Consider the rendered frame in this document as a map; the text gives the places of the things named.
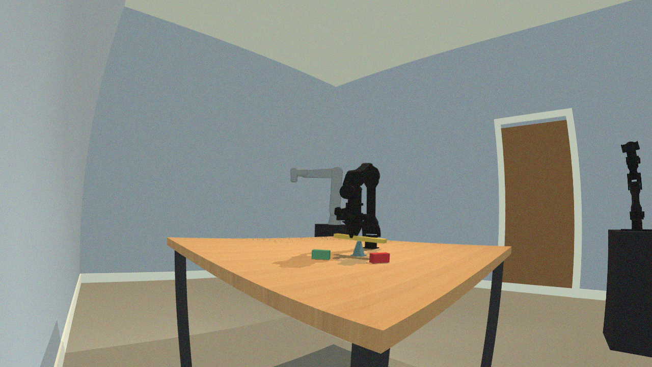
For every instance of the red rectangular block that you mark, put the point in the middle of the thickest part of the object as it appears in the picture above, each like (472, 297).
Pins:
(379, 257)

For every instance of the yellow bar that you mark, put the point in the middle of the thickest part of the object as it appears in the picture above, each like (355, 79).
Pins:
(358, 238)

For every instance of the teal triangular wedge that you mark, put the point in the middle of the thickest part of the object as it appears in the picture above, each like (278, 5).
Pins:
(358, 250)

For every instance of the green rectangular block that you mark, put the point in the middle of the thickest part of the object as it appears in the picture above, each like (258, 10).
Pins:
(321, 254)

